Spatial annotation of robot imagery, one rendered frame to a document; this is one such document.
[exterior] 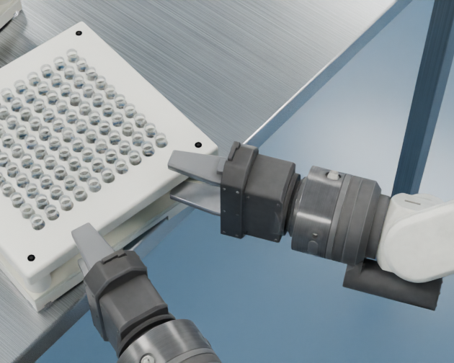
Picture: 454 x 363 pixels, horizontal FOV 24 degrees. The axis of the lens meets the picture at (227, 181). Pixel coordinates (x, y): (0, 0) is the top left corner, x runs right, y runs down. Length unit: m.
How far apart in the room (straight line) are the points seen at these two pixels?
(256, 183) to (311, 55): 0.30
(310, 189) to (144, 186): 0.18
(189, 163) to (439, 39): 0.76
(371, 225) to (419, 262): 0.06
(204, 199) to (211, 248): 1.08
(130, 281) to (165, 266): 1.19
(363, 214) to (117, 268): 0.24
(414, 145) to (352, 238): 0.93
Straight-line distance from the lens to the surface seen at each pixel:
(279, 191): 1.02
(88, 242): 1.01
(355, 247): 1.02
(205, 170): 1.05
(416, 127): 1.90
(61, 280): 1.08
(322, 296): 2.13
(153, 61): 1.28
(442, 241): 1.00
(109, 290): 0.97
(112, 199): 1.07
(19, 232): 1.06
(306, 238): 1.03
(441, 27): 1.71
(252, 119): 1.22
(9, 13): 1.34
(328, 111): 2.40
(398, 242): 1.00
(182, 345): 0.94
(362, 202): 1.02
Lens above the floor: 1.85
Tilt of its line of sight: 55 degrees down
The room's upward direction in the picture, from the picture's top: straight up
